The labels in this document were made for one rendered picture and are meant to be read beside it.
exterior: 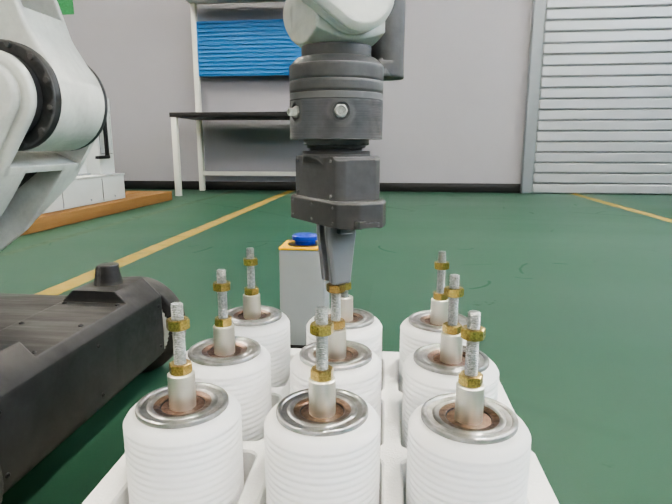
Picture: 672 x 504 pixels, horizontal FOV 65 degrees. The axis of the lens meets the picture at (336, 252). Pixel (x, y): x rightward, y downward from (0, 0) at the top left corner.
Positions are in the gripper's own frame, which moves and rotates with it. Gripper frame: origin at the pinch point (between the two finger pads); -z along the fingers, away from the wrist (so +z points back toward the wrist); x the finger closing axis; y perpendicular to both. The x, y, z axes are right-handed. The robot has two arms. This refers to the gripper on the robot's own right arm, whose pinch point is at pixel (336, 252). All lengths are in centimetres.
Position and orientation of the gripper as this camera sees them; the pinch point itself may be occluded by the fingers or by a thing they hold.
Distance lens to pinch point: 52.7
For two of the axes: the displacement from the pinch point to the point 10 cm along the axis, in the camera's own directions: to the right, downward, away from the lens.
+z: 0.0, -9.8, -2.0
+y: -8.5, 1.0, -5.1
